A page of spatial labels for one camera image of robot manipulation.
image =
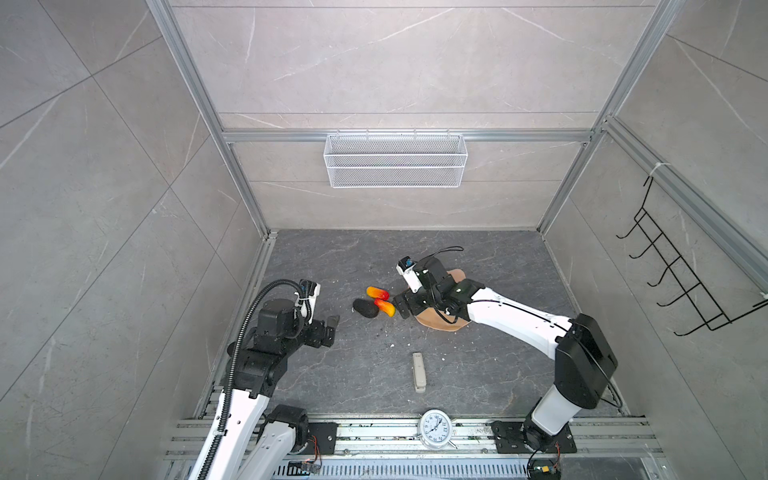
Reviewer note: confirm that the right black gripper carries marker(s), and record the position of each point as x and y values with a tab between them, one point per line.
400	304

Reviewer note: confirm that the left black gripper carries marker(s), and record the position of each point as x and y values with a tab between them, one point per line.
316	338

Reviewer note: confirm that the orange yellow fake mango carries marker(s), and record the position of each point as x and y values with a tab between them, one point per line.
386	307

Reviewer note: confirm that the pink scalloped fruit bowl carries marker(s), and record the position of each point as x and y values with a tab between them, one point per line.
440	321

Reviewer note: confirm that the red orange fake mango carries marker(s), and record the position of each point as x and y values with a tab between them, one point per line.
377	293

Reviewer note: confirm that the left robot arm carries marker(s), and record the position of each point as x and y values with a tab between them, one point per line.
249	439

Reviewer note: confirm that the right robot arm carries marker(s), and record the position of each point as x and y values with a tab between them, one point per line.
584	362

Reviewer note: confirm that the beige rectangular bar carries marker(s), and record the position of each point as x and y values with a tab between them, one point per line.
419	373

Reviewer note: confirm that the white round clock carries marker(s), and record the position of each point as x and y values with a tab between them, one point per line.
435	429

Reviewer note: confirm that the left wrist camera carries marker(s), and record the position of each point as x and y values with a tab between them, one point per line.
307	299

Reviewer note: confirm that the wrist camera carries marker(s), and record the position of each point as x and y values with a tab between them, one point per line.
307	299
406	269

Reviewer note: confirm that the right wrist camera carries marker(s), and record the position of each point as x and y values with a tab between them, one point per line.
406	269

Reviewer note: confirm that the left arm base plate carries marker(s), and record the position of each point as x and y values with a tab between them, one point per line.
321	436

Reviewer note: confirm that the white wire mesh basket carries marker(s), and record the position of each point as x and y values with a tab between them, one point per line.
395	160

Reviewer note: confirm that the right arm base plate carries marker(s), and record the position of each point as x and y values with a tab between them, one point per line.
518	437

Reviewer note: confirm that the black wire hook rack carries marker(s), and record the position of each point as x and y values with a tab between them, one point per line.
709	313

